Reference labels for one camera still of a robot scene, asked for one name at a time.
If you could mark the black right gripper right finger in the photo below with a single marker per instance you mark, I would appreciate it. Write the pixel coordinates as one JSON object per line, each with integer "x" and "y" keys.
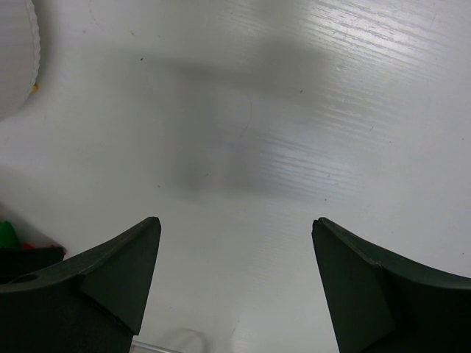
{"x": 380, "y": 301}

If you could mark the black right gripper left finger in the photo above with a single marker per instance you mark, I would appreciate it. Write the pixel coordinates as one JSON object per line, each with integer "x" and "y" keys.
{"x": 91, "y": 302}

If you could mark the dark green lego brick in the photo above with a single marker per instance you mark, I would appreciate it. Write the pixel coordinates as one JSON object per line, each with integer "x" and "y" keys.
{"x": 8, "y": 237}

